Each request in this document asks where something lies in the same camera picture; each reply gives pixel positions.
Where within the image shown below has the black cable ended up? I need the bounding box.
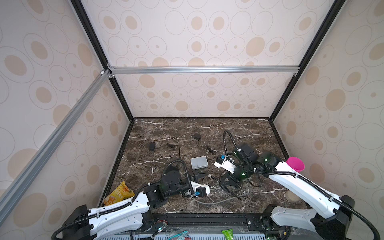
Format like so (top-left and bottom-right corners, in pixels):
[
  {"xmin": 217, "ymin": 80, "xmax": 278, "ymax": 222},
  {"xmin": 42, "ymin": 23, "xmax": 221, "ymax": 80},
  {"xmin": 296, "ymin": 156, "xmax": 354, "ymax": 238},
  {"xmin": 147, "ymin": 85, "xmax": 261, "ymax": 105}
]
[{"xmin": 209, "ymin": 173, "xmax": 244, "ymax": 201}]

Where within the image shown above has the white router box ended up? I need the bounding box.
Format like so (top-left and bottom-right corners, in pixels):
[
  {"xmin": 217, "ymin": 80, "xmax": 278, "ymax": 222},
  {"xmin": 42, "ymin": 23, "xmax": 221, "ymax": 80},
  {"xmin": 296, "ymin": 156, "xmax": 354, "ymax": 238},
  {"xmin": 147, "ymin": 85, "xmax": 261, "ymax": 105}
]
[{"xmin": 190, "ymin": 156, "xmax": 208, "ymax": 170}]

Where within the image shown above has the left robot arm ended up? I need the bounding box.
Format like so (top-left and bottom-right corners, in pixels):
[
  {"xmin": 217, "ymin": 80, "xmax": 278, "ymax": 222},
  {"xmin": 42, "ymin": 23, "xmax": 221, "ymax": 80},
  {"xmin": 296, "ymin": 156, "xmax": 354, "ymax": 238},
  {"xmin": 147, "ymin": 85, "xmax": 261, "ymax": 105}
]
[{"xmin": 51, "ymin": 160, "xmax": 210, "ymax": 240}]

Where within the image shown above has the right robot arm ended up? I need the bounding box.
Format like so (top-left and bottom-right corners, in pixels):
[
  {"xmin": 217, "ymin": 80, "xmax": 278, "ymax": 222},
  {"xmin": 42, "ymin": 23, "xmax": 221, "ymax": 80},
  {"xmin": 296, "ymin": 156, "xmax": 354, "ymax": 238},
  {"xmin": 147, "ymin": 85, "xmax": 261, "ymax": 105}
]
[{"xmin": 215, "ymin": 130, "xmax": 381, "ymax": 240}]

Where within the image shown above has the pink plastic goblet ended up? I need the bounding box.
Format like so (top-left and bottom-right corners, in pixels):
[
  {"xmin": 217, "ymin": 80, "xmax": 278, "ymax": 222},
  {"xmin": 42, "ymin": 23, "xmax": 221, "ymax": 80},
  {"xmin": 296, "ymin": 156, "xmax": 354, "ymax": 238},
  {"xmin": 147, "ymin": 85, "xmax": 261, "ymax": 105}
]
[{"xmin": 286, "ymin": 157, "xmax": 305, "ymax": 173}]

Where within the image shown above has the teal patterned item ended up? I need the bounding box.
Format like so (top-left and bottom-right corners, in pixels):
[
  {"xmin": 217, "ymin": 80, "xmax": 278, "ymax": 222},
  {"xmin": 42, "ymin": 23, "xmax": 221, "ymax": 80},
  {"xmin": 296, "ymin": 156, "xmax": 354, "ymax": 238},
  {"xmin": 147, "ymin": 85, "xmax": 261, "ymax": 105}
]
[{"xmin": 168, "ymin": 231, "xmax": 191, "ymax": 240}]

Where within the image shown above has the green tube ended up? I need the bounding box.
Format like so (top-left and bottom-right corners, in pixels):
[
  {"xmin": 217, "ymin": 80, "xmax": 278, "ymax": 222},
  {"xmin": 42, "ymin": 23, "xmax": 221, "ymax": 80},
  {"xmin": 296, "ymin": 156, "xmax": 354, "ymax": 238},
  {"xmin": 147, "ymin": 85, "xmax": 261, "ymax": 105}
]
[{"xmin": 222, "ymin": 229, "xmax": 235, "ymax": 240}]

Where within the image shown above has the yellow snack bag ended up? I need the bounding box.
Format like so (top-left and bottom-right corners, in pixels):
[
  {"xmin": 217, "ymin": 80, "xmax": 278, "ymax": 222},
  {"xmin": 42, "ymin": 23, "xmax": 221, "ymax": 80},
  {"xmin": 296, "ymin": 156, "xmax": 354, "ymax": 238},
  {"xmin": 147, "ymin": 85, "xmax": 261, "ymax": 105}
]
[{"xmin": 103, "ymin": 181, "xmax": 135, "ymax": 206}]

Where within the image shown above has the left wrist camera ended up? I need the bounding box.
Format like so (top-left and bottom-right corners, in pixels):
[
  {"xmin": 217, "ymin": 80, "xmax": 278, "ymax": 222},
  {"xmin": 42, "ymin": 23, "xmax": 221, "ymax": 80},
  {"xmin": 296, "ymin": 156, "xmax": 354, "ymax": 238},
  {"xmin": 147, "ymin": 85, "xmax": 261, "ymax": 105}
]
[{"xmin": 191, "ymin": 182, "xmax": 211, "ymax": 197}]

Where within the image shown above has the grey ethernet cable lower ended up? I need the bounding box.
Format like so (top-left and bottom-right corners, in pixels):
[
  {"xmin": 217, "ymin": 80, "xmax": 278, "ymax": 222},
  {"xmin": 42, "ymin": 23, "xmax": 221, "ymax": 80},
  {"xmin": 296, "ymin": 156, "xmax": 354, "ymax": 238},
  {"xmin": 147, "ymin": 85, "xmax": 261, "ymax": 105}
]
[{"xmin": 191, "ymin": 194, "xmax": 241, "ymax": 206}]

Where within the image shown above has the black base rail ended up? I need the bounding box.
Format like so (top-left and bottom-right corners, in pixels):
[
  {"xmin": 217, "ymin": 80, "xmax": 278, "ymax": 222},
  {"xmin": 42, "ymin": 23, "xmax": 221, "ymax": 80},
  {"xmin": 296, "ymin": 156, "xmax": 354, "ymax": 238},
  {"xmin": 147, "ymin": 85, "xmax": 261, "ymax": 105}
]
[{"xmin": 140, "ymin": 213, "xmax": 274, "ymax": 231}]

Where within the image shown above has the horizontal aluminium rail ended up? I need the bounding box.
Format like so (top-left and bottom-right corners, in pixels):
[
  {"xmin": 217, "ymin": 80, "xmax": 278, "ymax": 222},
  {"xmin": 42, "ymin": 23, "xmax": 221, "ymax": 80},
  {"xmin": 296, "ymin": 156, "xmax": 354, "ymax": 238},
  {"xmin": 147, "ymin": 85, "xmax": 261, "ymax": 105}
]
[{"xmin": 111, "ymin": 66, "xmax": 300, "ymax": 74}]

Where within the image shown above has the diagonal aluminium rail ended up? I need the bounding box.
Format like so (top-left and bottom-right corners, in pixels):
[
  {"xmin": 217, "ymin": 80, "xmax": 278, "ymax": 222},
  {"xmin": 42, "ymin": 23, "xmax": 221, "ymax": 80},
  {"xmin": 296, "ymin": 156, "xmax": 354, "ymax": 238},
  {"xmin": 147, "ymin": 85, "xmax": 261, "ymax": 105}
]
[{"xmin": 1, "ymin": 69, "xmax": 111, "ymax": 224}]

